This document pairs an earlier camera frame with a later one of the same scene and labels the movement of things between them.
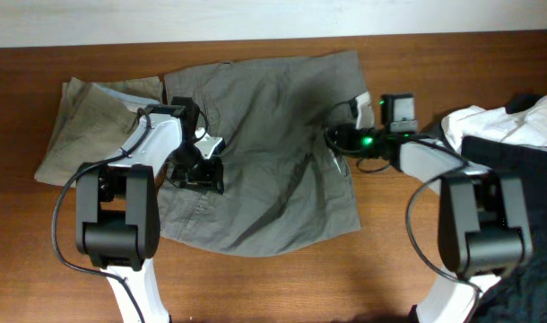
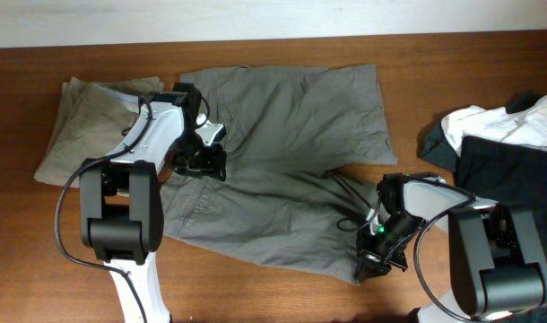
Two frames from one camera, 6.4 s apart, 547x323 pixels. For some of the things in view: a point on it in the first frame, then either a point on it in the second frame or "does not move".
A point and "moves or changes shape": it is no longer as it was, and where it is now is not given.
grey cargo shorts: x=283 y=182 moves or changes shape
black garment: x=531 y=292 does not move
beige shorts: x=92 y=117 does not move
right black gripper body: x=364 y=142 → x=386 y=248
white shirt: x=539 y=124 does not move
